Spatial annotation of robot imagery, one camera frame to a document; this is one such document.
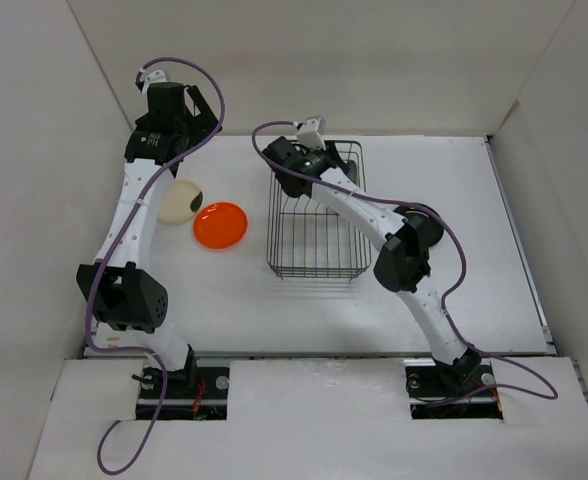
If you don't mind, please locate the cream plate with green spot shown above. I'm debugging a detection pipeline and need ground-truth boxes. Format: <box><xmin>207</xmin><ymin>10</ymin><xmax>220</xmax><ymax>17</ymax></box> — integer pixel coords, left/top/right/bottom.
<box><xmin>158</xmin><ymin>180</ymin><xmax>204</xmax><ymax>224</ymax></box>

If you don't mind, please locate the orange plastic plate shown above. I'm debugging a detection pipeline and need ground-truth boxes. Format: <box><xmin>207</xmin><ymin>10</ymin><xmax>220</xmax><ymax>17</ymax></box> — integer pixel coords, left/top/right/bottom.
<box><xmin>193</xmin><ymin>202</ymin><xmax>249</xmax><ymax>250</ymax></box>

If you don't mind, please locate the black glossy plate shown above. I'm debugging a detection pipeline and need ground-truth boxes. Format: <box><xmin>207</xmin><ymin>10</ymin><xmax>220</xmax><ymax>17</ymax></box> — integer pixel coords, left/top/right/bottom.
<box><xmin>404</xmin><ymin>209</ymin><xmax>444</xmax><ymax>248</ymax></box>

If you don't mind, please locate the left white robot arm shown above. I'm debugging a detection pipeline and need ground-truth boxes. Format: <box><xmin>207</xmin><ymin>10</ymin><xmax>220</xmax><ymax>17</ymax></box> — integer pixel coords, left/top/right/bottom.
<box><xmin>76</xmin><ymin>81</ymin><xmax>221</xmax><ymax>397</ymax></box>

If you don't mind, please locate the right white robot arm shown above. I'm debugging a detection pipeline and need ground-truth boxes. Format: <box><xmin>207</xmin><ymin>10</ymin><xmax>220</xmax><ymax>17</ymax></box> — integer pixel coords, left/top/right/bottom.
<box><xmin>261</xmin><ymin>136</ymin><xmax>480</xmax><ymax>396</ymax></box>

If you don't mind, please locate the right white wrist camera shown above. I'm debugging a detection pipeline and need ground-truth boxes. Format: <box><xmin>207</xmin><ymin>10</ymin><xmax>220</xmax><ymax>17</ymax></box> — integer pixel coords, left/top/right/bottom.
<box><xmin>296</xmin><ymin>115</ymin><xmax>326</xmax><ymax>150</ymax></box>

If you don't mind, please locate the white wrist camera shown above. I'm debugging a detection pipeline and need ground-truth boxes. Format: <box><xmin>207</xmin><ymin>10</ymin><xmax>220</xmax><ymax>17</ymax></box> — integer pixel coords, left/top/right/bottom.
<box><xmin>296</xmin><ymin>115</ymin><xmax>326</xmax><ymax>150</ymax></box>
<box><xmin>135</xmin><ymin>69</ymin><xmax>168</xmax><ymax>96</ymax></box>

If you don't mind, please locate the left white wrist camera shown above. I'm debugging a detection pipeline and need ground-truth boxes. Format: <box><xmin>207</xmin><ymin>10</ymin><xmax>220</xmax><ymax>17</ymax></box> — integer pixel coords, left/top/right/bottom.
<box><xmin>135</xmin><ymin>69</ymin><xmax>168</xmax><ymax>96</ymax></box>

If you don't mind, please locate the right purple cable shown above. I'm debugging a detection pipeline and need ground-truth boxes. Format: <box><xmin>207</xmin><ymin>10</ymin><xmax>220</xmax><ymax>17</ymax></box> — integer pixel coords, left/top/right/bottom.
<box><xmin>251</xmin><ymin>120</ymin><xmax>559</xmax><ymax>402</ymax></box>

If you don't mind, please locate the purple cable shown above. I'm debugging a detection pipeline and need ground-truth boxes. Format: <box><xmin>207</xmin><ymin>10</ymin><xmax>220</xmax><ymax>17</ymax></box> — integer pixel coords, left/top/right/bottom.
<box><xmin>251</xmin><ymin>120</ymin><xmax>559</xmax><ymax>402</ymax></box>
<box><xmin>83</xmin><ymin>57</ymin><xmax>227</xmax><ymax>475</ymax></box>

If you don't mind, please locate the grey wire dish rack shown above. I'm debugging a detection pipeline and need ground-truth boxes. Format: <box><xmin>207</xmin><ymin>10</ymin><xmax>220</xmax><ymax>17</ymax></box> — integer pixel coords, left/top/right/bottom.
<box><xmin>265</xmin><ymin>140</ymin><xmax>373</xmax><ymax>280</ymax></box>

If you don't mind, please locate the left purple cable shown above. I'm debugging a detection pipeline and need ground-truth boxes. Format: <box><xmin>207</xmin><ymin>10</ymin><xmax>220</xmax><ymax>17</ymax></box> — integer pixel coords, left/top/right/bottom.
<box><xmin>83</xmin><ymin>57</ymin><xmax>227</xmax><ymax>475</ymax></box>

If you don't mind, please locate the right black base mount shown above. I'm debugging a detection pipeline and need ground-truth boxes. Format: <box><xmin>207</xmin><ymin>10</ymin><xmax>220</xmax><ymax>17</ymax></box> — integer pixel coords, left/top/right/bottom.
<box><xmin>405</xmin><ymin>362</ymin><xmax>503</xmax><ymax>420</ymax></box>

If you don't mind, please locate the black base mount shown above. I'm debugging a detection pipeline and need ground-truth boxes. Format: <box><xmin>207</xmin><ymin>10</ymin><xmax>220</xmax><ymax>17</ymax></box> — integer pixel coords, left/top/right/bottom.
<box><xmin>133</xmin><ymin>365</ymin><xmax>230</xmax><ymax>421</ymax></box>
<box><xmin>405</xmin><ymin>362</ymin><xmax>503</xmax><ymax>420</ymax></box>

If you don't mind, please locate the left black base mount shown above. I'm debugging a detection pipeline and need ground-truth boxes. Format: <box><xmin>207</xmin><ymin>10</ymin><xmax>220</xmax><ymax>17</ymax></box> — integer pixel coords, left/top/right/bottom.
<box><xmin>133</xmin><ymin>365</ymin><xmax>230</xmax><ymax>421</ymax></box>

